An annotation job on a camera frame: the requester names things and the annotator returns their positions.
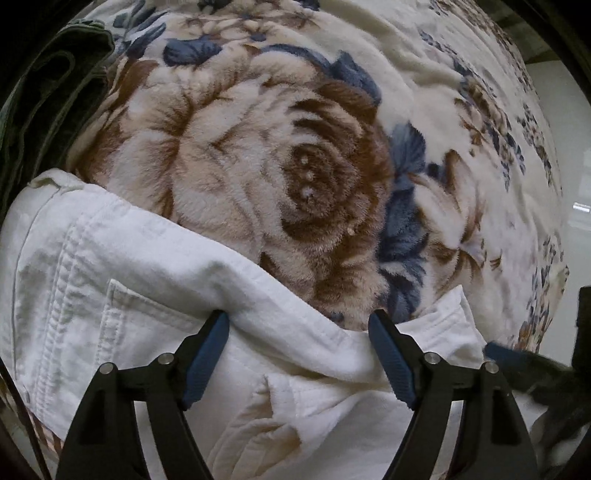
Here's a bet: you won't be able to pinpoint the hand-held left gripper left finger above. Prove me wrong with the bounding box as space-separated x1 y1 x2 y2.
55 310 230 480

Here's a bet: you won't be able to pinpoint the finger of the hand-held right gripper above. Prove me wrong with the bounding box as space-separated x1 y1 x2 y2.
482 342 575 403

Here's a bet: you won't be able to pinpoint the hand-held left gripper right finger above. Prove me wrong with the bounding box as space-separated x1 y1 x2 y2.
368 309 541 480

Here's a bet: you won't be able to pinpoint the white pants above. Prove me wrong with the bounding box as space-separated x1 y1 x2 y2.
0 168 555 480

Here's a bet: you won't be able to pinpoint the brown checkered bed sheet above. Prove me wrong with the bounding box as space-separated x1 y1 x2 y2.
25 406 65 459

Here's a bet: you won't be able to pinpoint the white bed headboard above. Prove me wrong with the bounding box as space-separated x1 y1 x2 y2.
522 58 591 296

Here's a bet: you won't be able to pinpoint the floral plush blanket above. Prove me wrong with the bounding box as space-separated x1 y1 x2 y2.
65 0 571 352

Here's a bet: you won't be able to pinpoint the dark teal folded duvet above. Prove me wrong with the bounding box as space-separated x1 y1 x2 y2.
0 18 116 222

